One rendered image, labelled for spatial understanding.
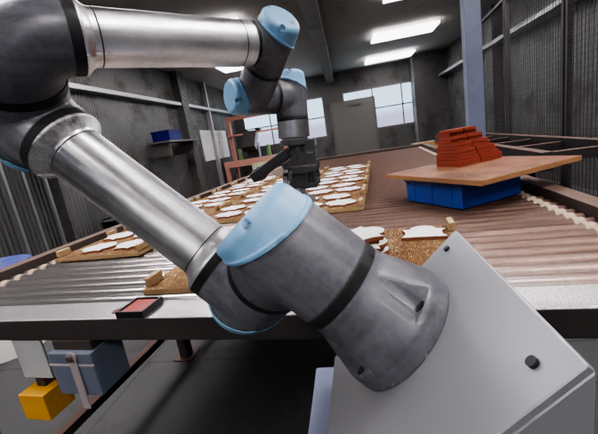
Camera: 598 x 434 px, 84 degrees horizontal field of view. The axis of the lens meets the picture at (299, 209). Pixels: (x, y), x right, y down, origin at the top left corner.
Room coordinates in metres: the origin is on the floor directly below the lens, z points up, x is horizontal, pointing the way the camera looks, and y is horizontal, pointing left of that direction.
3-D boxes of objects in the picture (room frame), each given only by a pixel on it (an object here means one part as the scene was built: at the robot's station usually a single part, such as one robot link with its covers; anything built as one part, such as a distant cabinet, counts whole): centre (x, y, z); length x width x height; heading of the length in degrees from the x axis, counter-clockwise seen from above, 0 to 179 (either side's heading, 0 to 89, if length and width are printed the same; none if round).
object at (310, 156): (0.81, -0.02, 1.20); 0.09 x 0.08 x 0.12; 77
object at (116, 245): (1.44, 0.78, 0.94); 0.41 x 0.35 x 0.04; 75
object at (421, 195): (1.33, -0.67, 0.97); 0.31 x 0.31 x 0.10; 20
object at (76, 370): (0.79, 0.61, 0.77); 0.14 x 0.11 x 0.18; 75
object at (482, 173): (1.34, -0.73, 1.03); 0.50 x 0.50 x 0.02; 20
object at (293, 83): (0.81, -0.02, 1.36); 0.09 x 0.08 x 0.11; 124
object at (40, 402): (0.83, 0.79, 0.74); 0.09 x 0.08 x 0.24; 75
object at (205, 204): (2.16, 0.59, 0.94); 0.41 x 0.35 x 0.04; 75
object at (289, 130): (0.81, -0.02, 1.28); 0.08 x 0.08 x 0.05
